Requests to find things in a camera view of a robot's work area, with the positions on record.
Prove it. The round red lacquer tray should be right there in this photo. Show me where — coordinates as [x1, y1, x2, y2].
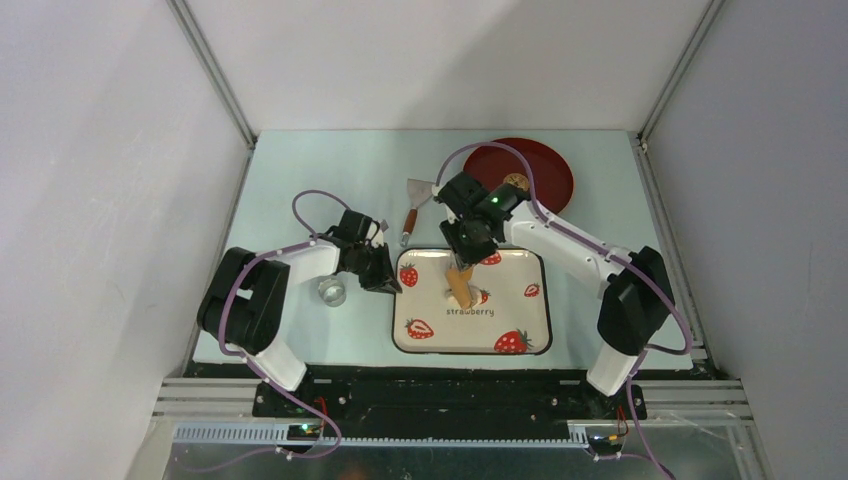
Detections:
[463, 137, 574, 214]

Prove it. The metal scraper wooden handle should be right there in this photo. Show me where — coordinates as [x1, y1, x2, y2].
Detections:
[399, 178, 434, 247]

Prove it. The wooden dough roller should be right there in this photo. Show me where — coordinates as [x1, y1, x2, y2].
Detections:
[445, 265, 474, 308]

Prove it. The strawberry print rectangular tray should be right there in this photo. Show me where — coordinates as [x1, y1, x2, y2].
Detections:
[392, 248, 553, 355]

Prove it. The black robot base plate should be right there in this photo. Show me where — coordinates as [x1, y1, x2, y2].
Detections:
[252, 365, 647, 442]

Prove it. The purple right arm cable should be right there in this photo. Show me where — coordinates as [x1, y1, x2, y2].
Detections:
[434, 141, 694, 480]

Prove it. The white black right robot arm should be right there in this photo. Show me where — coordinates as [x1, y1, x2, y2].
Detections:
[432, 172, 674, 418]

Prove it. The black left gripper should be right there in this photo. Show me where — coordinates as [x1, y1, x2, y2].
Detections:
[346, 243, 401, 296]

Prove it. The white dough piece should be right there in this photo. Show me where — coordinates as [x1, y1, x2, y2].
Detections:
[455, 285, 484, 310]

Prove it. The round metal cutter ring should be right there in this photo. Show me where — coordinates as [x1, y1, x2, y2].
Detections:
[317, 277, 348, 309]

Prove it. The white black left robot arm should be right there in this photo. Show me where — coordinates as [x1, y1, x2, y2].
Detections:
[196, 209, 402, 417]

